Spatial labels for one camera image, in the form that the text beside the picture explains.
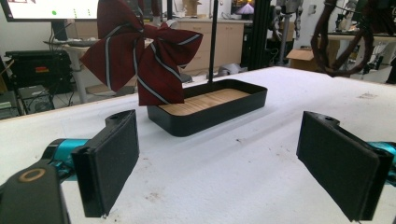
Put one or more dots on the black equipment case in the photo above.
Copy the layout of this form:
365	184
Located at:
37	70

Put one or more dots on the computer monitor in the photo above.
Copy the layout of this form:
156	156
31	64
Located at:
46	9

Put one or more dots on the white foam mat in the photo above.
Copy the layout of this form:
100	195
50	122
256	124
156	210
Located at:
218	174

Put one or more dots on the black metal frame post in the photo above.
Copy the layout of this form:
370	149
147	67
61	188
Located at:
258	34

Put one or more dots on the wooden cabinet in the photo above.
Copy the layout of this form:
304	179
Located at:
227	43

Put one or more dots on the grey robot on stand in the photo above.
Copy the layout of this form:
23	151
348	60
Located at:
286	21

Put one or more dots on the plain dark brown bow tie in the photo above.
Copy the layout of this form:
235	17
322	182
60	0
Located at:
367	37

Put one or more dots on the cardboard box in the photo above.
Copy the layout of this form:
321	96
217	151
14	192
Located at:
300	59

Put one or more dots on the round white table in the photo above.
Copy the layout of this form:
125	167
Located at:
79	62

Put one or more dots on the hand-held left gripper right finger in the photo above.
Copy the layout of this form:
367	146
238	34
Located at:
339	165

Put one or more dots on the striped burgundy bow tie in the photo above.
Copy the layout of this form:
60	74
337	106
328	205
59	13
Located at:
124	56

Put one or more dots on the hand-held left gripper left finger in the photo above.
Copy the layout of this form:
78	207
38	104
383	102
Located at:
109	161

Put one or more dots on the black rack with wooden tray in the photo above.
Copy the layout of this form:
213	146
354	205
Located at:
202	119

